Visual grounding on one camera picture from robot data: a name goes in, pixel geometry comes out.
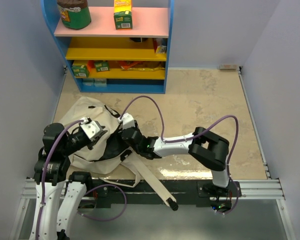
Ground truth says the cream canvas backpack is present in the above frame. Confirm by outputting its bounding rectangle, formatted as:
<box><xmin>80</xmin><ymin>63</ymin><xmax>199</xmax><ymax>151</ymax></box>
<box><xmin>59</xmin><ymin>96</ymin><xmax>179</xmax><ymax>211</ymax></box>

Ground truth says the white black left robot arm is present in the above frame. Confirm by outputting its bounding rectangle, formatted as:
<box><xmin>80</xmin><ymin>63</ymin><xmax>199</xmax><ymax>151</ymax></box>
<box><xmin>29</xmin><ymin>117</ymin><xmax>107</xmax><ymax>240</ymax></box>

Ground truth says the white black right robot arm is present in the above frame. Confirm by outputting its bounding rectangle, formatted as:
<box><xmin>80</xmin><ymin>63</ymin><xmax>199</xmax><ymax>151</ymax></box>
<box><xmin>121</xmin><ymin>126</ymin><xmax>231</xmax><ymax>197</ymax></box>

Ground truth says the light blue tissue pack right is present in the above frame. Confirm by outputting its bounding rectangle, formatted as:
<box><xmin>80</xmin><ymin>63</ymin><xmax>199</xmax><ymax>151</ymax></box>
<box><xmin>94</xmin><ymin>78</ymin><xmax>107</xmax><ymax>87</ymax></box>

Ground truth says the orange snack bag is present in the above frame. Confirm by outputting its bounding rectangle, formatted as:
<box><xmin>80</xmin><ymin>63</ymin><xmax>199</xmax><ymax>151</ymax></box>
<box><xmin>117</xmin><ymin>60</ymin><xmax>165</xmax><ymax>72</ymax></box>

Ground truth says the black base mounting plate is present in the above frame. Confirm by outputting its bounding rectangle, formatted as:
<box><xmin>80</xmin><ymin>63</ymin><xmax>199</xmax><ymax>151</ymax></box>
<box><xmin>79</xmin><ymin>180</ymin><xmax>242</xmax><ymax>209</ymax></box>

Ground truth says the green orange box left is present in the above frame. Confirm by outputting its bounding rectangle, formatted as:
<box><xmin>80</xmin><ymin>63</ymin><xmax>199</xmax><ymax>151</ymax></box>
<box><xmin>71</xmin><ymin>64</ymin><xmax>90</xmax><ymax>78</ymax></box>

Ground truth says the green orange box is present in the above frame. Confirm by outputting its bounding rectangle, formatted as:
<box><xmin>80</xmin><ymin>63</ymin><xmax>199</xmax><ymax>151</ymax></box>
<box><xmin>94</xmin><ymin>60</ymin><xmax>110</xmax><ymax>72</ymax></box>
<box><xmin>71</xmin><ymin>64</ymin><xmax>90</xmax><ymax>78</ymax></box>

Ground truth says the green orange box right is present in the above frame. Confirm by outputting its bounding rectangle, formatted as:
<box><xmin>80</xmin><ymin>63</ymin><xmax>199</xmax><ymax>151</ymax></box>
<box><xmin>94</xmin><ymin>60</ymin><xmax>110</xmax><ymax>72</ymax></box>

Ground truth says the blue yellow pink shelf unit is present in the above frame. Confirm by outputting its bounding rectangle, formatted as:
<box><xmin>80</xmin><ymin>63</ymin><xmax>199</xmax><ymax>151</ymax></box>
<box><xmin>40</xmin><ymin>0</ymin><xmax>175</xmax><ymax>94</ymax></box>

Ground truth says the small carton on shelf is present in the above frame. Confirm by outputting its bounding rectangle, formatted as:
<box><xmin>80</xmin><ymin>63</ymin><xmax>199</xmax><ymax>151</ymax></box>
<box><xmin>153</xmin><ymin>38</ymin><xmax>167</xmax><ymax>54</ymax></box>

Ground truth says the brown green canister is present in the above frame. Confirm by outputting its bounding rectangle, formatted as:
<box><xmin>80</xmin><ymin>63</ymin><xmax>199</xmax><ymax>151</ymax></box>
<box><xmin>57</xmin><ymin>0</ymin><xmax>92</xmax><ymax>30</ymax></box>

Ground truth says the yellow green sponge box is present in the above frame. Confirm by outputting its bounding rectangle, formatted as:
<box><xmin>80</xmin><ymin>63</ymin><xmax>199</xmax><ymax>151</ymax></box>
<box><xmin>113</xmin><ymin>0</ymin><xmax>133</xmax><ymax>30</ymax></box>

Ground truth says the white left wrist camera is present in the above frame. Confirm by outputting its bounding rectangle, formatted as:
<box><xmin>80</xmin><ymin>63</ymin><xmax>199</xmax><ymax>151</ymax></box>
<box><xmin>79</xmin><ymin>118</ymin><xmax>104</xmax><ymax>141</ymax></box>

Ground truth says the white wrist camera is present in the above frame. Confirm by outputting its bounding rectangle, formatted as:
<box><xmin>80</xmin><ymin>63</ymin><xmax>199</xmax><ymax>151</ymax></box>
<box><xmin>117</xmin><ymin>113</ymin><xmax>138</xmax><ymax>130</ymax></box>
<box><xmin>79</xmin><ymin>118</ymin><xmax>104</xmax><ymax>141</ymax></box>

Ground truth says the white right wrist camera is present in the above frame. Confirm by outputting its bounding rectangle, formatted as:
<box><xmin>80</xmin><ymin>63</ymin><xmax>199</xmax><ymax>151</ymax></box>
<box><xmin>117</xmin><ymin>113</ymin><xmax>138</xmax><ymax>130</ymax></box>

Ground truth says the white label on wall base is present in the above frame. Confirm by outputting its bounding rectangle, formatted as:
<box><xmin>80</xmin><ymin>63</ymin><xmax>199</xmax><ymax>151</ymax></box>
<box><xmin>218</xmin><ymin>64</ymin><xmax>239</xmax><ymax>71</ymax></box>

